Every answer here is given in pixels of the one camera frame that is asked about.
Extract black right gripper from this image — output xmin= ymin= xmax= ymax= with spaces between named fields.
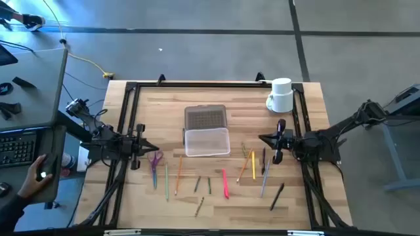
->
xmin=258 ymin=118 xmax=295 ymax=165

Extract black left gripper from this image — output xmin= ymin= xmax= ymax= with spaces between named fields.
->
xmin=123 ymin=123 xmax=161 ymax=170

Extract purple handled scissors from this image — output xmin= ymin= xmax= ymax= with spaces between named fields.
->
xmin=147 ymin=150 xmax=164 ymax=190

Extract orange pencil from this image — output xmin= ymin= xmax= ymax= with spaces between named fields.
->
xmin=174 ymin=155 xmax=183 ymax=197
xmin=236 ymin=147 xmax=253 ymax=184

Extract grey lilac pen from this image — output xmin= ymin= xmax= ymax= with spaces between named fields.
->
xmin=260 ymin=159 xmax=271 ymax=199

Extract black pen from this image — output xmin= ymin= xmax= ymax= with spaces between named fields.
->
xmin=269 ymin=182 xmax=285 ymax=212

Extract clear plastic supply box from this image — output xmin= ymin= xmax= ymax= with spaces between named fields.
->
xmin=182 ymin=104 xmax=232 ymax=158

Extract pink highlighter pen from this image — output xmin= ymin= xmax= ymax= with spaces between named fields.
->
xmin=221 ymin=168 xmax=230 ymax=200

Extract person's forearm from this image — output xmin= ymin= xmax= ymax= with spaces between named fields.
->
xmin=0 ymin=193 xmax=32 ymax=232

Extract white mug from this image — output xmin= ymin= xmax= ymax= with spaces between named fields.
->
xmin=264 ymin=77 xmax=295 ymax=114

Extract white paper sheet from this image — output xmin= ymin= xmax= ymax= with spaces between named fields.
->
xmin=77 ymin=146 xmax=89 ymax=173

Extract white bottle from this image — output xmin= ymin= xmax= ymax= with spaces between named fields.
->
xmin=61 ymin=152 xmax=77 ymax=170

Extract black computer mouse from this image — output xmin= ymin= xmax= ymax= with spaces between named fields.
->
xmin=35 ymin=153 xmax=58 ymax=182

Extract person's hand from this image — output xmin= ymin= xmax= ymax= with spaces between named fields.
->
xmin=18 ymin=153 xmax=53 ymax=199

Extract grey rolling cart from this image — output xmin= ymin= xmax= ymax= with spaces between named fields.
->
xmin=360 ymin=83 xmax=420 ymax=193

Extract grey side desk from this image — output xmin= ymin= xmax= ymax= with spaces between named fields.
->
xmin=0 ymin=48 xmax=69 ymax=210

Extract black keyboard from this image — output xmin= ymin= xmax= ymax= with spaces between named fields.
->
xmin=0 ymin=130 xmax=37 ymax=168

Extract black tablet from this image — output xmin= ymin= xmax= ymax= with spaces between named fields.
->
xmin=0 ymin=44 xmax=19 ymax=66

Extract person's shoe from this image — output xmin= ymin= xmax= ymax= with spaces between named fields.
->
xmin=20 ymin=12 xmax=46 ymax=32

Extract yellow floor cable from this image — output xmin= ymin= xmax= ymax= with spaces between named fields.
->
xmin=41 ymin=0 xmax=115 ymax=80

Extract black metal table frame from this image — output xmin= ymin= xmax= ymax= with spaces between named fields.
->
xmin=77 ymin=80 xmax=354 ymax=232

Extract white edge bracket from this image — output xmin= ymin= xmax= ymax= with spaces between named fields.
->
xmin=287 ymin=230 xmax=326 ymax=236
xmin=104 ymin=229 xmax=142 ymax=236

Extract black strap piece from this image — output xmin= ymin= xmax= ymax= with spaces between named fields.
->
xmin=12 ymin=76 xmax=37 ymax=89

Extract black bracket piece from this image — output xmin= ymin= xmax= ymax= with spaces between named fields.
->
xmin=0 ymin=102 xmax=22 ymax=121

